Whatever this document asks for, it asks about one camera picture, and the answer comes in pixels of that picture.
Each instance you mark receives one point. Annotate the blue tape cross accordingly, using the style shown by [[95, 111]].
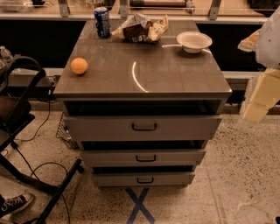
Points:
[[139, 206]]

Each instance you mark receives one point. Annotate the grey drawer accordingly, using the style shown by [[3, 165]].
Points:
[[143, 179], [136, 158], [142, 128]]

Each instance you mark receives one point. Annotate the crumpled chip bag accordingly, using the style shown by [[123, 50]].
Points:
[[140, 29]]

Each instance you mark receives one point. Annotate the white bowl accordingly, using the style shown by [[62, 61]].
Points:
[[193, 41]]

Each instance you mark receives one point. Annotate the grey top drawer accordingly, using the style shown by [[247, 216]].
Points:
[[142, 128]]

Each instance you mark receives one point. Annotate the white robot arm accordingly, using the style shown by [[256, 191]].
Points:
[[265, 42]]

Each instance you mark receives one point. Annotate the black rolling stand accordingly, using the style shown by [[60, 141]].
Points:
[[15, 116]]

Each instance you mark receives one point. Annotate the black white sneaker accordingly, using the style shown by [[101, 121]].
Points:
[[16, 204]]

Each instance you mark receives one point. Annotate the wire mesh basket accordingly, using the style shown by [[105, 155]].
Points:
[[63, 134]]

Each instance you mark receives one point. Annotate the grey bottom drawer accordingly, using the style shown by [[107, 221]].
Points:
[[143, 179]]

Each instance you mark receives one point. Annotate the clear plastic bottle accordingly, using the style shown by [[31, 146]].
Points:
[[6, 54]]

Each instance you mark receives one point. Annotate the orange fruit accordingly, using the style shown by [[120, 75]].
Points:
[[79, 66]]

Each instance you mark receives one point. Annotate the blue soda can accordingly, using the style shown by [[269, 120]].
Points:
[[102, 22]]

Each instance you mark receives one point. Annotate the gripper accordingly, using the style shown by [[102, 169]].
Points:
[[269, 44]]

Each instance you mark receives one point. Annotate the grey drawer cabinet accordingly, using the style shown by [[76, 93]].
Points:
[[134, 79]]

